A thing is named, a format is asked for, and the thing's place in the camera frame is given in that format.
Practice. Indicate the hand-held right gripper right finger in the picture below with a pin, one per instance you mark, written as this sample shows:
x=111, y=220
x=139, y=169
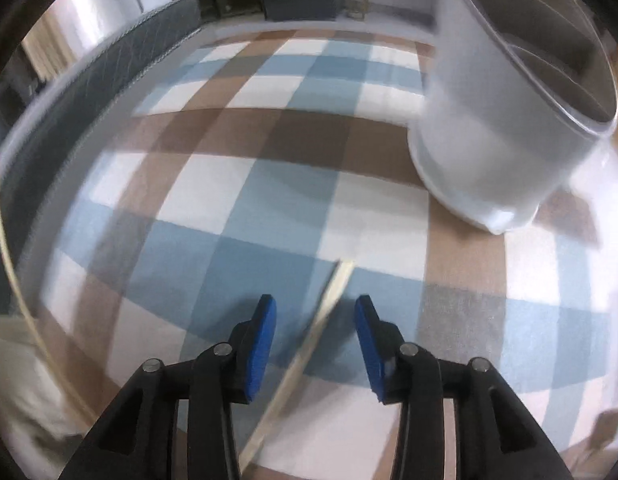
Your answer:
x=371, y=355

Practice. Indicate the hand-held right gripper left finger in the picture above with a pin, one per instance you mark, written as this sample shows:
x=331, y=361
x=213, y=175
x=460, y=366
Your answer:
x=259, y=355

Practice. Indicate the long pale chopstick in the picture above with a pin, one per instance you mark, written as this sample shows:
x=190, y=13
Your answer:
x=11, y=270
x=314, y=332

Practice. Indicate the white oval utensil holder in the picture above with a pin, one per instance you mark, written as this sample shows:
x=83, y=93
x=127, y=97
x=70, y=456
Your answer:
x=489, y=135

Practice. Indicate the plaid tablecloth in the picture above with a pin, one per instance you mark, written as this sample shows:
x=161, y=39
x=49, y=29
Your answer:
x=239, y=200

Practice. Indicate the dark grey quilted mattress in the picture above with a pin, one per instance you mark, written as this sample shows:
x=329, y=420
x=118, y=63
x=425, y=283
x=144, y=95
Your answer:
x=89, y=75

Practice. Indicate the beige curtain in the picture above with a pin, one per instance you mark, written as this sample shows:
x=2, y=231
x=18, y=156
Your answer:
x=49, y=45

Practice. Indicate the white wardrobe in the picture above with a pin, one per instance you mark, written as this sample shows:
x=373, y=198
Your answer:
x=114, y=0

